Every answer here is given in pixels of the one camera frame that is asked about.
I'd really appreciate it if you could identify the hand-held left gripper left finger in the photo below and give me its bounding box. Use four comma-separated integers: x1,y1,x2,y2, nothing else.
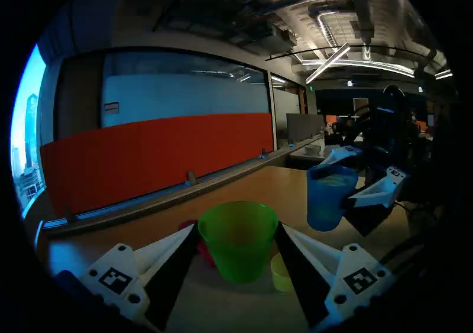
55,222,202,332

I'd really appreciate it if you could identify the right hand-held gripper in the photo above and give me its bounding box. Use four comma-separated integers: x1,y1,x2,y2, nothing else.
317,84,424,238

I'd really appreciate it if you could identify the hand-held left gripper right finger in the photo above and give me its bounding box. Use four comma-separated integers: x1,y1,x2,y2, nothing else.
274,221,398,332

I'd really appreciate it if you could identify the blue plastic cup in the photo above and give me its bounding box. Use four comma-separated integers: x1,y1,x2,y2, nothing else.
306,164,359,232

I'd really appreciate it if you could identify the green plastic cup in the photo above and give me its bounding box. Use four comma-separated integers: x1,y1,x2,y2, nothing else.
197,201,279,284

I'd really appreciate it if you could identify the yellow plastic cup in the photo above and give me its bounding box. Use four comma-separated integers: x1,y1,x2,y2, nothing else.
270,252,296,293

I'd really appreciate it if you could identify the pink plastic cup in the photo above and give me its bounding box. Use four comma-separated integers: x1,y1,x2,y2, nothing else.
178,219,217,270

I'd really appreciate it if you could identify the red desk screen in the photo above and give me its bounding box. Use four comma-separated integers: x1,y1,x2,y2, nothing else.
40,112,274,236

